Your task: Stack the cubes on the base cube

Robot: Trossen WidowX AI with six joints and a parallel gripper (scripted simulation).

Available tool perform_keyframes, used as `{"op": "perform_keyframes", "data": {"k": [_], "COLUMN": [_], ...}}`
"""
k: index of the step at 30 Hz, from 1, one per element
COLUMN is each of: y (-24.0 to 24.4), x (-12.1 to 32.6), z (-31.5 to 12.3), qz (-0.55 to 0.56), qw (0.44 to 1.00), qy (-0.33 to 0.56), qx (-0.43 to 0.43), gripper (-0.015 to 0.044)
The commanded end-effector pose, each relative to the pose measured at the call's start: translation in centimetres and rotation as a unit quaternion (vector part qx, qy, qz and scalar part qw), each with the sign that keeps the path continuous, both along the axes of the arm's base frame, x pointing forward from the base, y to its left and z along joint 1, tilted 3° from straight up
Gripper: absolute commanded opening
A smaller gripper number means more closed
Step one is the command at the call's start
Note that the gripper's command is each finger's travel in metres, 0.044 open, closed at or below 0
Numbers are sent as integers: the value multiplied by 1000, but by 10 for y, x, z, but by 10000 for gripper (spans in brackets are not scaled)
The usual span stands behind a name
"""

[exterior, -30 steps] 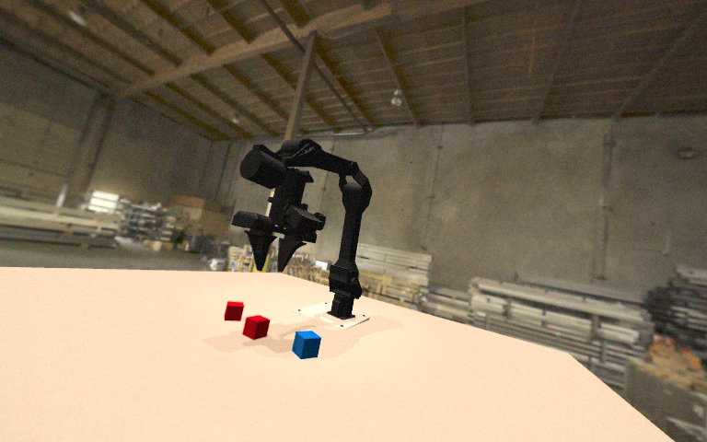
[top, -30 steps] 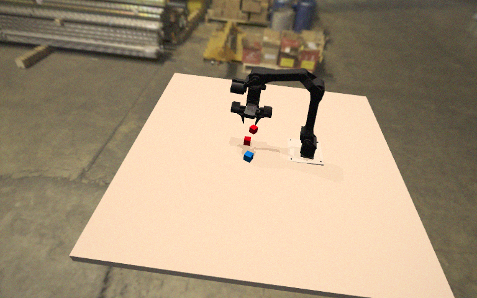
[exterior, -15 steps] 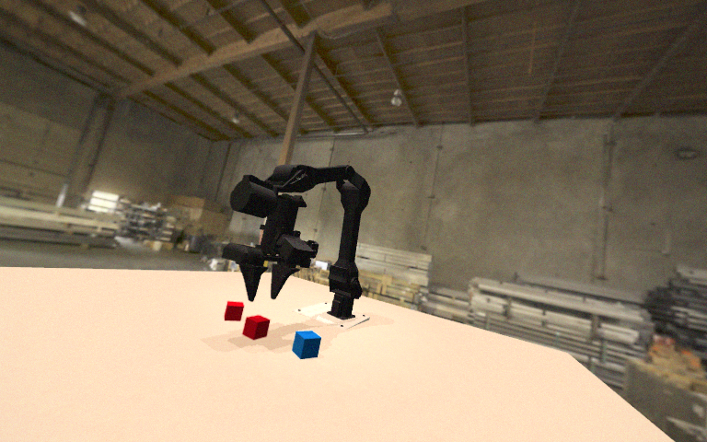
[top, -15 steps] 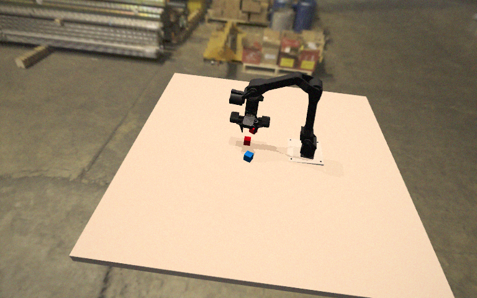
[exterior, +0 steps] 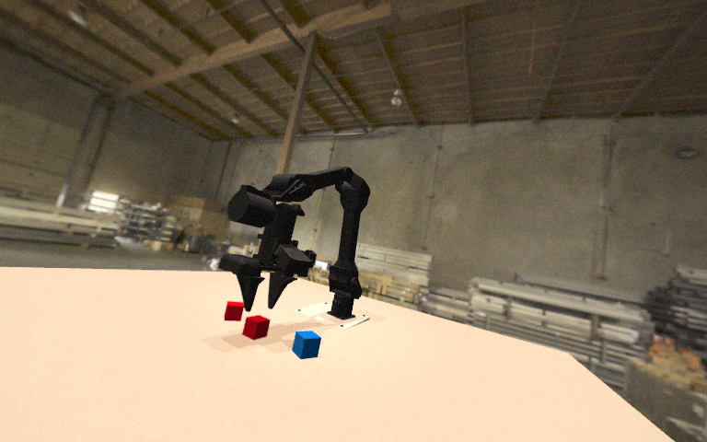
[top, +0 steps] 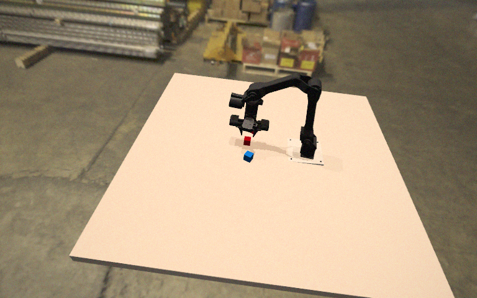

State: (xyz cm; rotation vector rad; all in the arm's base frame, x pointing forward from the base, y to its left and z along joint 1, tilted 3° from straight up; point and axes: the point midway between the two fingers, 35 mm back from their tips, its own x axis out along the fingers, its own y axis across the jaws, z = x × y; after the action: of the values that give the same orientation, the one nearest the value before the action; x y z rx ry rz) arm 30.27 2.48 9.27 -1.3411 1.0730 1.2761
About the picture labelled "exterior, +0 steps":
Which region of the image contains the blue cube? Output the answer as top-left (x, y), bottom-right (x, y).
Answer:
top-left (292, 331), bottom-right (321, 359)

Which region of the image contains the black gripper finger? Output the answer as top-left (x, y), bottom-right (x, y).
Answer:
top-left (232, 273), bottom-right (265, 313)
top-left (267, 273), bottom-right (298, 309)

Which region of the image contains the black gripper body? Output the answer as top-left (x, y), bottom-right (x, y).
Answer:
top-left (218, 229), bottom-right (294, 277)

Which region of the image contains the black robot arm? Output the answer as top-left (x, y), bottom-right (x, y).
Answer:
top-left (227, 167), bottom-right (370, 320)

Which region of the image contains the red cube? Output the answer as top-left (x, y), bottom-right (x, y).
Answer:
top-left (242, 315), bottom-right (270, 340)
top-left (225, 301), bottom-right (244, 322)

